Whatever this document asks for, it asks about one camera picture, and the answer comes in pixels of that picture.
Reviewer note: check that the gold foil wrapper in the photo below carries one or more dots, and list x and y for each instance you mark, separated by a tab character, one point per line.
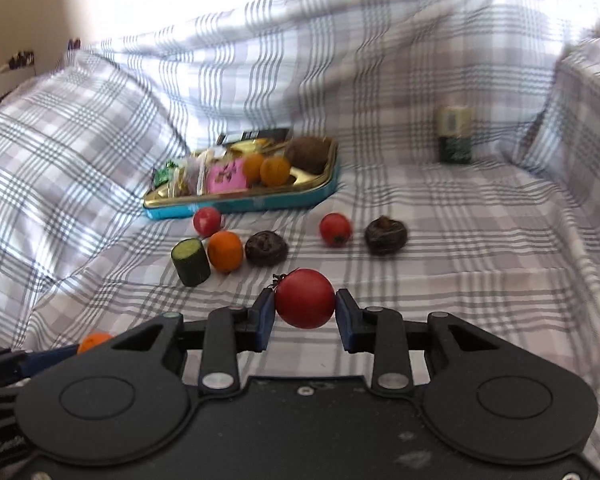
247	146

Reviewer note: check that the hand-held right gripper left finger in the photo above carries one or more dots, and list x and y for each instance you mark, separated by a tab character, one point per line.
263	321

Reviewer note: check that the dark water chestnut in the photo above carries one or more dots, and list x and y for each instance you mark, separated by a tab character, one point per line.
386	235
266	248

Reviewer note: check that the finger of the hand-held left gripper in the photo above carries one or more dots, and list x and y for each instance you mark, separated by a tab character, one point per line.
50	358

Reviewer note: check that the pink snack packet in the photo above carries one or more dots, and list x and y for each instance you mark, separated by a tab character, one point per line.
225	175

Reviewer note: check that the black flat box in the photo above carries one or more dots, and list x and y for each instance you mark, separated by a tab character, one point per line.
255	135

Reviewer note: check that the blue and gold tin tray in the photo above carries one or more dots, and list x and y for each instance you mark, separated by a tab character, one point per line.
260	202

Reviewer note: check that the dark green drink can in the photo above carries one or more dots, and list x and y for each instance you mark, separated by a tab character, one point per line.
454	135

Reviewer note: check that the brown round fruit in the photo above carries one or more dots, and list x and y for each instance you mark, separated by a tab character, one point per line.
307	155

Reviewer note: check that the green foil candy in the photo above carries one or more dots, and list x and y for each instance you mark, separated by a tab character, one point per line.
163	175

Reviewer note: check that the green cucumber piece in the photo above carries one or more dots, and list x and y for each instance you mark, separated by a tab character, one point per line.
191	261

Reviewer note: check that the dark small object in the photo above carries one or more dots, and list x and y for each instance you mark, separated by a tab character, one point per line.
22	59
73	43

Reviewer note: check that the clear wrapped pastry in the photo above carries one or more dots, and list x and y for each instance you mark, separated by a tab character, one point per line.
195	173

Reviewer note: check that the plaid grey bed sheet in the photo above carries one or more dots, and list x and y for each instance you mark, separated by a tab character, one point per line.
430	60

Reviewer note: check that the large red tomato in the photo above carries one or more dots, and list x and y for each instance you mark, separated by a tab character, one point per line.
305	298

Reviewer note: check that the small orange citrus fruit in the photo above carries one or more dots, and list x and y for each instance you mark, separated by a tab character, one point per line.
94	342

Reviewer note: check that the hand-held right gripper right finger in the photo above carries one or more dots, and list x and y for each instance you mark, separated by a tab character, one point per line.
345	322

